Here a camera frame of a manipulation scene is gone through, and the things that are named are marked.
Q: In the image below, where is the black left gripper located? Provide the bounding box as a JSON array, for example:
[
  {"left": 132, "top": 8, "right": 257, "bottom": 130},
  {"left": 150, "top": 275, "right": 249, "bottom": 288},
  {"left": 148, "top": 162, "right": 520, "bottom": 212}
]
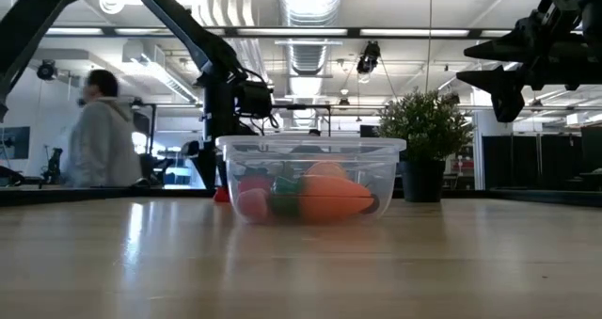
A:
[{"left": 199, "top": 69, "right": 246, "bottom": 191}]

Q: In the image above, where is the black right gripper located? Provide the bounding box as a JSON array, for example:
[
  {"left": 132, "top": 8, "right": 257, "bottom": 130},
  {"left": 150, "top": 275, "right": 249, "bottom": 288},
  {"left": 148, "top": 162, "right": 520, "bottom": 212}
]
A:
[{"left": 455, "top": 17, "right": 602, "bottom": 123}]

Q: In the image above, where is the pink orange toy peach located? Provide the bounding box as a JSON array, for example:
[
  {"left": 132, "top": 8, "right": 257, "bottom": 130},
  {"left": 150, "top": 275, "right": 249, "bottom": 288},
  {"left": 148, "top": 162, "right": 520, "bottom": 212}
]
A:
[{"left": 304, "top": 160, "right": 350, "bottom": 182}]

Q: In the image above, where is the orange toy carrot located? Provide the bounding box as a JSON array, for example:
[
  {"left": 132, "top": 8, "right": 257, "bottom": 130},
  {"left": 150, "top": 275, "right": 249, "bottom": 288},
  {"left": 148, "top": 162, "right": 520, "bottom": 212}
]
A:
[{"left": 268, "top": 174, "right": 376, "bottom": 225}]

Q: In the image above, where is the clear plastic tupperware container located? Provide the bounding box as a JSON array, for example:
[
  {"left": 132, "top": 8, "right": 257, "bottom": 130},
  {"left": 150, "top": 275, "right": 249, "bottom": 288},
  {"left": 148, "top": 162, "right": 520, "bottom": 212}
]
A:
[{"left": 214, "top": 135, "right": 407, "bottom": 226}]

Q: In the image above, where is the green potted plant black pot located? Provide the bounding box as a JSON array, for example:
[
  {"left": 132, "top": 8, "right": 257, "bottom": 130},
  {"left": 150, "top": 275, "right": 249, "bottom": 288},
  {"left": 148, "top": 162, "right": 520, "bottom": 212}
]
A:
[{"left": 375, "top": 87, "right": 476, "bottom": 204}]

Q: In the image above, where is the person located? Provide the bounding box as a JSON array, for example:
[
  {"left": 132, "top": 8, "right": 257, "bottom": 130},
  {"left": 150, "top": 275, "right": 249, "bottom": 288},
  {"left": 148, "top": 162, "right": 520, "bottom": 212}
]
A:
[{"left": 64, "top": 68, "right": 143, "bottom": 189}]

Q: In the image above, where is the black overhead crossbar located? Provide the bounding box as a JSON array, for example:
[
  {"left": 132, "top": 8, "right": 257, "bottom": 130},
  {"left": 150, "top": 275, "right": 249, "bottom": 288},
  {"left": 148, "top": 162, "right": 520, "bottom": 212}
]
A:
[{"left": 44, "top": 25, "right": 516, "bottom": 40}]

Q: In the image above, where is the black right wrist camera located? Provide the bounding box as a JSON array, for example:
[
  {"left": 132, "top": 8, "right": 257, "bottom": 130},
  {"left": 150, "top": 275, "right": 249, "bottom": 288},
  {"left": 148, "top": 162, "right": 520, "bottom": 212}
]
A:
[{"left": 535, "top": 0, "right": 584, "bottom": 28}]

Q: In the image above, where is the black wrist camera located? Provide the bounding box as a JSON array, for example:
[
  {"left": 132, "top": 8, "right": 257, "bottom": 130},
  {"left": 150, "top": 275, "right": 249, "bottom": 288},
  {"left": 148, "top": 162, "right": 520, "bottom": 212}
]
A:
[
  {"left": 234, "top": 80, "right": 275, "bottom": 121},
  {"left": 535, "top": 0, "right": 584, "bottom": 28}
]

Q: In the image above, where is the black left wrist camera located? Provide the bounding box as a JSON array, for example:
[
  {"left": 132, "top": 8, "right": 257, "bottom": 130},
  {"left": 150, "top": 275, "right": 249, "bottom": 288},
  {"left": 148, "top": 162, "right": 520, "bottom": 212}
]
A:
[{"left": 234, "top": 80, "right": 275, "bottom": 121}]

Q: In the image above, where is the black hanging camera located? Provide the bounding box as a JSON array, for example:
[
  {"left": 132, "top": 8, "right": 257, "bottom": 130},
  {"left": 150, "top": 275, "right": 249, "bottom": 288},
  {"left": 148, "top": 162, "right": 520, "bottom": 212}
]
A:
[{"left": 356, "top": 40, "right": 382, "bottom": 75}]

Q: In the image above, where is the black aluminium table frame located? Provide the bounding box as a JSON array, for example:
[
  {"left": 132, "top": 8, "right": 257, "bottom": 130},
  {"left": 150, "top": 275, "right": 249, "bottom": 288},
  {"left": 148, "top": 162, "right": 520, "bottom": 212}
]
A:
[{"left": 0, "top": 184, "right": 602, "bottom": 208}]

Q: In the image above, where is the silver ceiling duct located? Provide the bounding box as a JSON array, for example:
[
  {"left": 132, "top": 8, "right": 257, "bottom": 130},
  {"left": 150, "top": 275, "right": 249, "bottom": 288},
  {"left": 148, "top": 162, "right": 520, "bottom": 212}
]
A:
[{"left": 277, "top": 0, "right": 344, "bottom": 75}]

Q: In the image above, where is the dark wall monitor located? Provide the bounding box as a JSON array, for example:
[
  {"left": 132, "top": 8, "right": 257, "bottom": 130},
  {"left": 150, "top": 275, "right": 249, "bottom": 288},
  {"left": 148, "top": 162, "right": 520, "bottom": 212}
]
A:
[{"left": 0, "top": 125, "right": 32, "bottom": 161}]

